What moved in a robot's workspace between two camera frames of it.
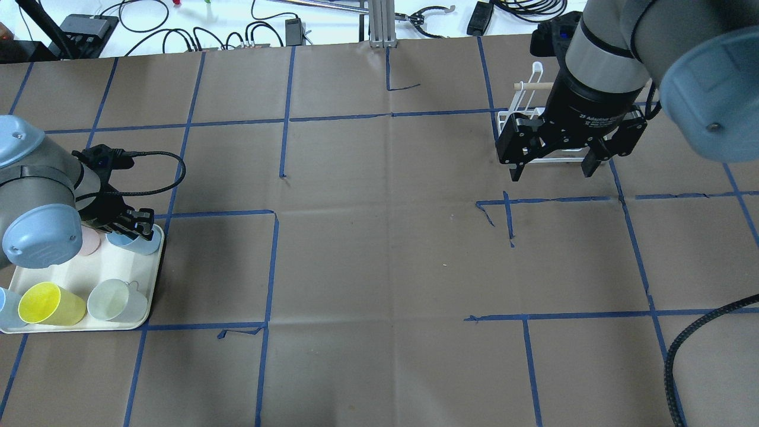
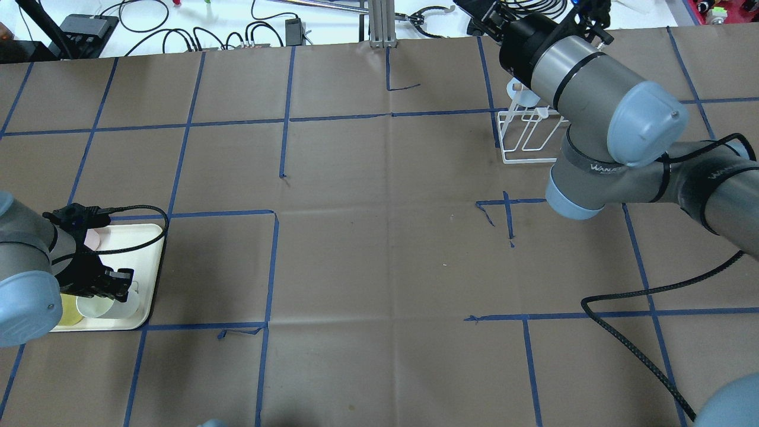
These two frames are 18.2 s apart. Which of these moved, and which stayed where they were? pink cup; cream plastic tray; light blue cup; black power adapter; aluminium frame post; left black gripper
Moved: left black gripper; light blue cup
Stayed: cream plastic tray; black power adapter; aluminium frame post; pink cup
